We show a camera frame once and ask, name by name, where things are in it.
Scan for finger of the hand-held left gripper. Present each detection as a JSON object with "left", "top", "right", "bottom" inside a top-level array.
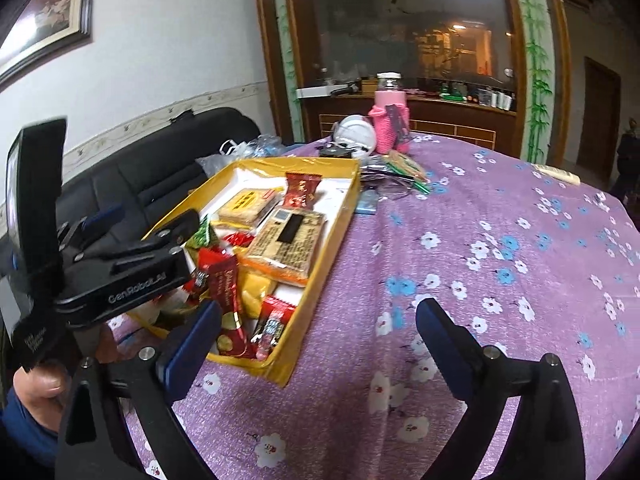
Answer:
[
  {"left": 57, "top": 203, "right": 126, "bottom": 251},
  {"left": 72, "top": 208, "right": 201, "bottom": 262}
]

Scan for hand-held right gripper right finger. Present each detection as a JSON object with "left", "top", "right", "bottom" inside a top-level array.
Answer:
[{"left": 415, "top": 297, "right": 587, "bottom": 480}]

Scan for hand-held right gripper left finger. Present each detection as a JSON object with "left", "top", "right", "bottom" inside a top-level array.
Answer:
[{"left": 54, "top": 299, "right": 223, "bottom": 480}]

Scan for green yellow snack packet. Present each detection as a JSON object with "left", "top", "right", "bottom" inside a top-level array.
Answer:
[{"left": 187, "top": 215, "right": 221, "bottom": 251}]

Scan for maroon snack packet gold circle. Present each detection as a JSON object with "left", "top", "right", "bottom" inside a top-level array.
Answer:
[{"left": 197, "top": 250, "right": 256, "bottom": 359}]

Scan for orange edged cracker packet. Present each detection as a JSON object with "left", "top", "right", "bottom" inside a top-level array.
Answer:
[{"left": 237, "top": 208, "right": 328, "bottom": 288}]

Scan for yellow cardboard box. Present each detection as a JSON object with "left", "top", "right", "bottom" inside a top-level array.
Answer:
[{"left": 127, "top": 156, "right": 362, "bottom": 388}]

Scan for person's left forearm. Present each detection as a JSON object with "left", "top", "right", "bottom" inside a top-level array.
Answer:
[{"left": 0, "top": 390, "right": 63, "bottom": 468}]

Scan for person's left hand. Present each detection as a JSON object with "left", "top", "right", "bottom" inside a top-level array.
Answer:
[{"left": 12, "top": 359, "right": 73, "bottom": 413}]

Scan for black sofa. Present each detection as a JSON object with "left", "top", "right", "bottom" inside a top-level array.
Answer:
[{"left": 55, "top": 106, "right": 261, "bottom": 241}]

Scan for yellow cracker packet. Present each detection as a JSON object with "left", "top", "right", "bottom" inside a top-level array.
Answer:
[{"left": 217, "top": 187, "right": 283, "bottom": 226}]

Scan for clear plastic bag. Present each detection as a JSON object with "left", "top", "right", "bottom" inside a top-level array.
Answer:
[{"left": 195, "top": 134, "right": 288, "bottom": 176}]

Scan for purple floral tablecloth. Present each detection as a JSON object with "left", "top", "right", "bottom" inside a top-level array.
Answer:
[{"left": 107, "top": 132, "right": 640, "bottom": 480}]

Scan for eyeglasses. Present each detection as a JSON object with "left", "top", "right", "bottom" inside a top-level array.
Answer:
[{"left": 360, "top": 170, "right": 426, "bottom": 201}]

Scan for green wrapped biscuit pack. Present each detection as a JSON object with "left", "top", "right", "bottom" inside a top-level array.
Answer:
[{"left": 382, "top": 152, "right": 433, "bottom": 193}]

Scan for bamboo painted pillar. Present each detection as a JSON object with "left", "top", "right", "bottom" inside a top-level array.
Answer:
[
  {"left": 270, "top": 0, "right": 303, "bottom": 143},
  {"left": 515, "top": 0, "right": 556, "bottom": 163}
]

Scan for cream tube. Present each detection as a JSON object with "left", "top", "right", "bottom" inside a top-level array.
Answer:
[{"left": 531, "top": 162, "right": 581, "bottom": 186}]

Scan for white round lid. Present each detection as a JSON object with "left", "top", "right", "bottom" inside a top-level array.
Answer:
[{"left": 332, "top": 114, "right": 377, "bottom": 153}]

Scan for wooden counter cabinet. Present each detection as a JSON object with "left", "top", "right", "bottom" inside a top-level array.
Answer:
[{"left": 300, "top": 85, "right": 518, "bottom": 158}]

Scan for pink sleeved glass jar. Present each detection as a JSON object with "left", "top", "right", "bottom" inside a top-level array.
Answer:
[{"left": 369, "top": 72, "right": 412, "bottom": 156}]

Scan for wooden door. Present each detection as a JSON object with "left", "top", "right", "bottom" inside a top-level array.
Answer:
[{"left": 575, "top": 56, "right": 622, "bottom": 183}]

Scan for glass partition window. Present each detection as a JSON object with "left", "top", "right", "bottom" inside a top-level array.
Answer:
[{"left": 290, "top": 0, "right": 526, "bottom": 93}]

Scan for framed wall picture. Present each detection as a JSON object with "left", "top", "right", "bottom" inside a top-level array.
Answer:
[{"left": 0, "top": 0, "right": 98, "bottom": 88}]

